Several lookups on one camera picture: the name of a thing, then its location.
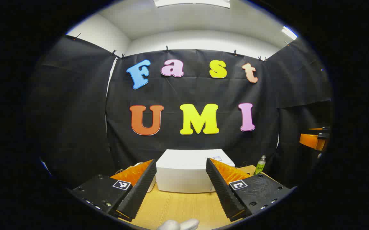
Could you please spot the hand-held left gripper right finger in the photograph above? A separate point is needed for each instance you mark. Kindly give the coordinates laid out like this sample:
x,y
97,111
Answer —
x,y
224,191

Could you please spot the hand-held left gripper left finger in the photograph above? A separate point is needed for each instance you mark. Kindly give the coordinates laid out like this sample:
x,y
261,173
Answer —
x,y
139,191

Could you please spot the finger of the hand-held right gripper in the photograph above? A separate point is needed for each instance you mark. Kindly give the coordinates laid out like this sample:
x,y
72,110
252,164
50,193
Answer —
x,y
310,140

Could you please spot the white microwave oven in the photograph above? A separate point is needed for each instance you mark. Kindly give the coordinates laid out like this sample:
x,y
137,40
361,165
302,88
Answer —
x,y
181,172

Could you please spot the green label drink bottle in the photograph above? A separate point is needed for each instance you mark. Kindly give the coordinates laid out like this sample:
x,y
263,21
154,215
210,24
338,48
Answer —
x,y
260,167

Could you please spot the small ceiling light panel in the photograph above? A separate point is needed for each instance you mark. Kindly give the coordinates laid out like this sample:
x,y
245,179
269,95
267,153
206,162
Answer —
x,y
289,32

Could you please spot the large ceiling light panel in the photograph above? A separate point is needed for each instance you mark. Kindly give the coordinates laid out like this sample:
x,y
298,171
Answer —
x,y
190,2

